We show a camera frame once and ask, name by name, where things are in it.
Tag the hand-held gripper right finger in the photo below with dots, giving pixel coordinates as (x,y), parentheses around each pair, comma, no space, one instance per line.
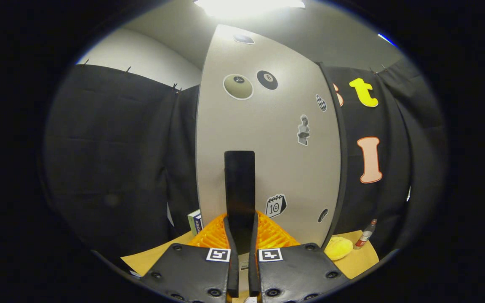
(253,269)

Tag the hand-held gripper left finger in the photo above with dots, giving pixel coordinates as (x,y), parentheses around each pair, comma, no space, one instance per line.
(233,269)

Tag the beige shoe cabinet door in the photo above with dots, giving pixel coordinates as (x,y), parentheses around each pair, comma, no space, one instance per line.
(276,168)

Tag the dark grey shoe cabinet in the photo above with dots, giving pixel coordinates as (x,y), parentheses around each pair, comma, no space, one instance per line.
(342,126)

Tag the blue green spine book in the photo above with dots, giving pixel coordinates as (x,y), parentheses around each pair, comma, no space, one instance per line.
(195,222)

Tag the yellow plush toy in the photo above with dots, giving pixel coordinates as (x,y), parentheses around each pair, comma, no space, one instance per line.
(337,248)

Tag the clear bottle red label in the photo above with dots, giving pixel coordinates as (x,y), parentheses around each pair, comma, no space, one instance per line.
(364,236)

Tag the black backdrop cloth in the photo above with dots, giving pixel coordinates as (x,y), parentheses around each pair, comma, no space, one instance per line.
(112,147)

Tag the large ceiling light panel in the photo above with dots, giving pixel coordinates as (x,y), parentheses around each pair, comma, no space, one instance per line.
(249,7)

